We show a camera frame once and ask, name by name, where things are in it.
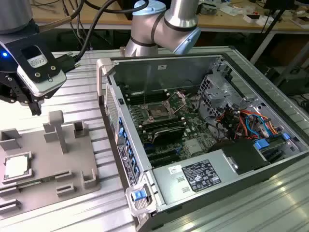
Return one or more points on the green motherboard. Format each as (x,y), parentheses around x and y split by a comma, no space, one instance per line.
(193,125)

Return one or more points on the thin locking lever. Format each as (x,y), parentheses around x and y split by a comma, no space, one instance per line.
(144,99)

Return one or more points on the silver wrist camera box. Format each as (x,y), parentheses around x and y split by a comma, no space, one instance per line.
(42,83)

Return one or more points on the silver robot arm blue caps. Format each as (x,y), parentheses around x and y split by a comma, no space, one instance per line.
(169,14)

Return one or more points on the open grey PC case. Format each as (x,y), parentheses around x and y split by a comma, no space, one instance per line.
(135,70)

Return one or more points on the black plastic air shroud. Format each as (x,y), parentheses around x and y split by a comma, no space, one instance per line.
(241,154)

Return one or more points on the black computer under desk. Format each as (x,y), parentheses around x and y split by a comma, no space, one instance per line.
(294,81)

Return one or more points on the grey power supply unit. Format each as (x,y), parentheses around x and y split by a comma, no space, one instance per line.
(169,188)

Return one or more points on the blue case latch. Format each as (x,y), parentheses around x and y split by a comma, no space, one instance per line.
(139,195)

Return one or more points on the grey parts rack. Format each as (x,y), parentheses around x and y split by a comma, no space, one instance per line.
(72,154)

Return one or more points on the green RAM stick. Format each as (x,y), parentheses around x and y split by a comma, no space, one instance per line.
(31,183)

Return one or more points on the small white box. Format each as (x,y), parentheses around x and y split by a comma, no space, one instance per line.
(259,21)

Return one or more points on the silver chipset heatsink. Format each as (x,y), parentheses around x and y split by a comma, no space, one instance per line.
(193,147)

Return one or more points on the brown flat tray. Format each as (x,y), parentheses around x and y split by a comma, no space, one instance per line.
(301,21)

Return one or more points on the black expansion slot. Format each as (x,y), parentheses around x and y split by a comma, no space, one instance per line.
(164,154)
(165,160)

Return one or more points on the CPU socket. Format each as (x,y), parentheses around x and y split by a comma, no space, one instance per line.
(157,112)

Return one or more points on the silver square CPU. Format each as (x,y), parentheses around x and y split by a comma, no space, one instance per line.
(15,166)

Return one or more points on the black expansion card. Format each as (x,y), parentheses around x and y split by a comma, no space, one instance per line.
(169,136)

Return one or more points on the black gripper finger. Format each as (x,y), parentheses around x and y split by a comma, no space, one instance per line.
(35,106)

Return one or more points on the perforated metal disk cage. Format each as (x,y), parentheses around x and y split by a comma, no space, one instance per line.
(217,91)

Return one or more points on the black RAM slot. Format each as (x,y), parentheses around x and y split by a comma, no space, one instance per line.
(144,92)
(164,126)
(161,121)
(147,98)

